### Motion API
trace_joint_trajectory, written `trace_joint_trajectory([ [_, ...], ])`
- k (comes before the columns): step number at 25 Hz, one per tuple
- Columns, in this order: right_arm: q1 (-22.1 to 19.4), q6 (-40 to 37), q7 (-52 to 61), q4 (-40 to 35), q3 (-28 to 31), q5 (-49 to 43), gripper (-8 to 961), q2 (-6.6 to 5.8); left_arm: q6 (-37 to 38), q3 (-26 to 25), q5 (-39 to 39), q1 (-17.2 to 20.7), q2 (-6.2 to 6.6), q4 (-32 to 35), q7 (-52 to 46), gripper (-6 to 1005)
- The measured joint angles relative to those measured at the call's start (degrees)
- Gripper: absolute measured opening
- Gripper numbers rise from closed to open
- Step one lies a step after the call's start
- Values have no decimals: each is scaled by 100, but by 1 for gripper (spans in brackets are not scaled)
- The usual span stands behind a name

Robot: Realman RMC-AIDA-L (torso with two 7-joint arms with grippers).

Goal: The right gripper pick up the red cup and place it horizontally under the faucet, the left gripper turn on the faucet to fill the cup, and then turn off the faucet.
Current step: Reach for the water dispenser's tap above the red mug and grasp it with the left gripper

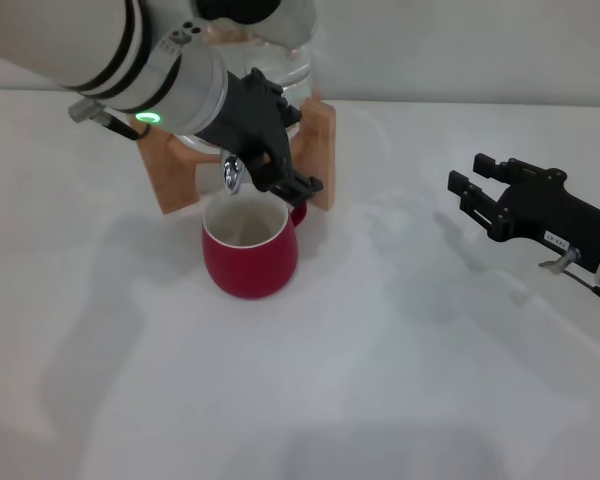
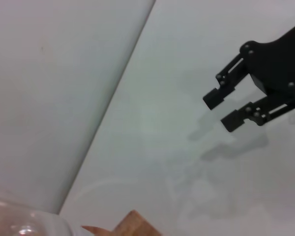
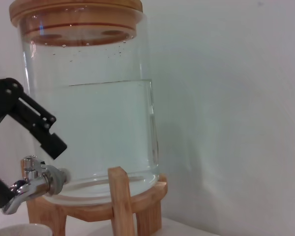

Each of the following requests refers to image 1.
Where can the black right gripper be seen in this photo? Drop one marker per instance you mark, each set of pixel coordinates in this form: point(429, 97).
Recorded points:
point(550, 210)

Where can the chrome faucet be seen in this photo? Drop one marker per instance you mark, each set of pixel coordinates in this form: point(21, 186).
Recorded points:
point(231, 175)

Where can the glass water dispenser jar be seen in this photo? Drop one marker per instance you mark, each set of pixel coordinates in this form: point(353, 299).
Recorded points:
point(292, 70)

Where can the wooden dispenser stand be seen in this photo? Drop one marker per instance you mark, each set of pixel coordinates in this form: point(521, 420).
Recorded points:
point(320, 150)

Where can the red ceramic cup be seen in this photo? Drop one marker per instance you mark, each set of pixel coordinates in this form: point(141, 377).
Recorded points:
point(250, 270)

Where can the grey black wrist camera box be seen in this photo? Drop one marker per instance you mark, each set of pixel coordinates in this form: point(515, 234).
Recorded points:
point(260, 15)

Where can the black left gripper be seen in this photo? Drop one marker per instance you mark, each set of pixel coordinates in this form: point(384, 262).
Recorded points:
point(245, 120)

